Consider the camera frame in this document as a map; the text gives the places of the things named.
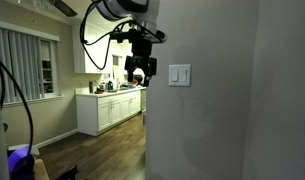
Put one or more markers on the dark ceiling fan blade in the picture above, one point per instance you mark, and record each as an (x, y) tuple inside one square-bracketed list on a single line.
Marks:
[(64, 8)]

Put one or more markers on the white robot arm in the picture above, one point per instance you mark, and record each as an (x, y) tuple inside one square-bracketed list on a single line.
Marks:
[(143, 14)]

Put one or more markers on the white upper kitchen cabinet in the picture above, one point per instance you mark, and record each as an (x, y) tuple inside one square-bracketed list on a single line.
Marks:
[(91, 59)]

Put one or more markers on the black object bottom edge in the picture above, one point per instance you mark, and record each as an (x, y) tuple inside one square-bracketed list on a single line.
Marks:
[(69, 174)]

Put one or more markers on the dark bottle on counter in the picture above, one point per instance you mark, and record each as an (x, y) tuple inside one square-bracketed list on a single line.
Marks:
[(91, 83)]

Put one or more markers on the white kitchen cabinet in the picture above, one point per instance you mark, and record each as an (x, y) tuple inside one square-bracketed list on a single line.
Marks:
[(91, 59), (97, 113)]

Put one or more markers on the white double light switch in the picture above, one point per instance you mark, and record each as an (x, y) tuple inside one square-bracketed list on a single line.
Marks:
[(180, 75)]

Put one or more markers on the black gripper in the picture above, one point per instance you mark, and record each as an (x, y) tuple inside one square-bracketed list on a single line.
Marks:
[(141, 41)]

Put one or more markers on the window with vertical blinds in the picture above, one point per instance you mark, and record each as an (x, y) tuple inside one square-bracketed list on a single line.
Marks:
[(30, 56)]

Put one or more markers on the purple round device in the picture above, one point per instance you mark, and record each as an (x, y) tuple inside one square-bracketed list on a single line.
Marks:
[(21, 165)]

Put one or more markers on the white lower kitchen cabinet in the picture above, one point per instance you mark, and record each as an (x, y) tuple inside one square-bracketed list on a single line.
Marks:
[(97, 113)]

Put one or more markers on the green bottle on counter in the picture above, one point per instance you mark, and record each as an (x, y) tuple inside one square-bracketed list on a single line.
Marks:
[(110, 85)]

